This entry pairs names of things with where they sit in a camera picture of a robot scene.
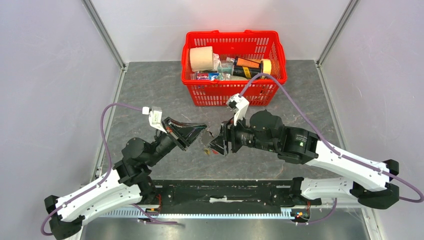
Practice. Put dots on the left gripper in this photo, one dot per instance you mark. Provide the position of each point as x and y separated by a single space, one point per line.
183 133

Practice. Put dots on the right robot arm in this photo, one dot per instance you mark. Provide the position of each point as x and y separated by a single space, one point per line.
363 180

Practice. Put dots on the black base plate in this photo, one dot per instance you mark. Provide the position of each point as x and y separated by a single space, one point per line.
226 196

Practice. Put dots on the snack packets in basket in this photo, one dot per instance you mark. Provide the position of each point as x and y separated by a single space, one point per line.
222 70

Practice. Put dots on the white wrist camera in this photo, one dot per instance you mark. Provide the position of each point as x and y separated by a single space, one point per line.
239 105
154 117

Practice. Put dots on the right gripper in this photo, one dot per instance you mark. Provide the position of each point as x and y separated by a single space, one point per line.
229 132

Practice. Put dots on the yellow masking tape roll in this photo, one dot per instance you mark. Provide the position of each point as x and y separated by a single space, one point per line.
266 66

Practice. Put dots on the beige paper roll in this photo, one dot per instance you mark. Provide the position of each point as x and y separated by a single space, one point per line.
201 58

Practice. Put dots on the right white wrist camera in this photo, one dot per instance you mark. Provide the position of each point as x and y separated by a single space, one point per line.
239 105

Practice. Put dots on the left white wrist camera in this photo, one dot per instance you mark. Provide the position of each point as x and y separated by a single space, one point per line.
154 117

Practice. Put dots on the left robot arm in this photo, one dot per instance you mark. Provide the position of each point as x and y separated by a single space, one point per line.
127 182

